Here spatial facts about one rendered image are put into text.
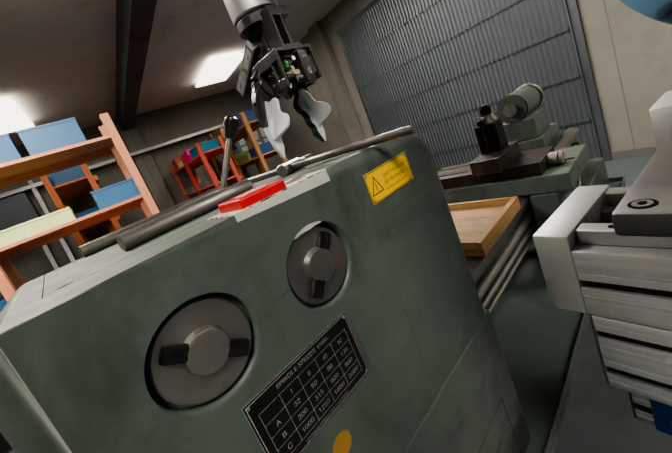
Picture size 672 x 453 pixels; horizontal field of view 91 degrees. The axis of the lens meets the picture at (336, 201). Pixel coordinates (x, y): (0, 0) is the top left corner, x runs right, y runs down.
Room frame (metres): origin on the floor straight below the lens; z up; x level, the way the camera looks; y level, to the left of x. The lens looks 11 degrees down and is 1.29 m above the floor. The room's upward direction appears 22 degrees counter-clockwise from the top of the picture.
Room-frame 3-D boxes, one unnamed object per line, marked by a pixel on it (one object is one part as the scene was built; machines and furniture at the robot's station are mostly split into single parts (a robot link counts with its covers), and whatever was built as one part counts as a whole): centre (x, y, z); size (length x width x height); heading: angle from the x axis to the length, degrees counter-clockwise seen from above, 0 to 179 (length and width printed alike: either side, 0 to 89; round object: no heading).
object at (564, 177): (1.23, -0.62, 0.90); 0.53 x 0.30 x 0.06; 40
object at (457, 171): (1.21, -0.57, 0.95); 0.43 x 0.18 x 0.04; 40
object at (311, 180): (0.40, 0.07, 1.23); 0.13 x 0.08 x 0.06; 130
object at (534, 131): (1.62, -1.02, 1.01); 0.30 x 0.20 x 0.29; 130
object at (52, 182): (5.27, 3.63, 1.11); 2.40 x 0.65 x 2.21; 32
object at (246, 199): (0.38, 0.09, 1.26); 0.06 x 0.06 x 0.02; 40
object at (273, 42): (0.55, 0.00, 1.43); 0.09 x 0.08 x 0.12; 40
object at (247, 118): (6.74, 1.35, 1.12); 2.33 x 0.63 x 2.23; 32
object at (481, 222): (1.00, -0.29, 0.89); 0.36 x 0.30 x 0.04; 40
